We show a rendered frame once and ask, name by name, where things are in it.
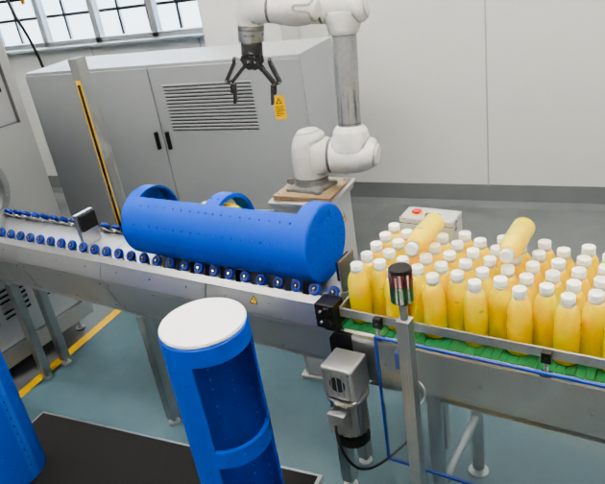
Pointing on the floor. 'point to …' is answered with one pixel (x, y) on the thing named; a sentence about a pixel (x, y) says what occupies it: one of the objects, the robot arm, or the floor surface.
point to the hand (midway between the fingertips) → (254, 100)
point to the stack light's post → (411, 399)
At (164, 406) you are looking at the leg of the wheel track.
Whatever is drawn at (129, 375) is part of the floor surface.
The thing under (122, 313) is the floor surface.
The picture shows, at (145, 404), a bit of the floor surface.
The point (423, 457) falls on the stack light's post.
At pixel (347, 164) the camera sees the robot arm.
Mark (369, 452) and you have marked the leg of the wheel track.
